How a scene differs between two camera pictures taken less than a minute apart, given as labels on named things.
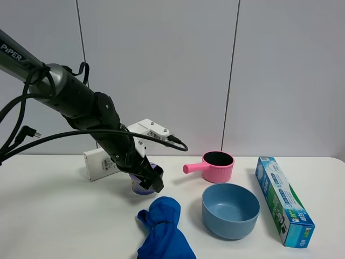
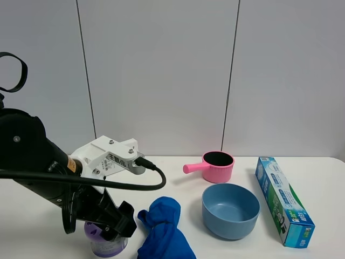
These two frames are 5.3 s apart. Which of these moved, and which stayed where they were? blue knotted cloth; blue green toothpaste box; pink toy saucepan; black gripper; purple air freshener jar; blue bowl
Moved: black gripper; purple air freshener jar
Stayed: blue knotted cloth; blue green toothpaste box; blue bowl; pink toy saucepan
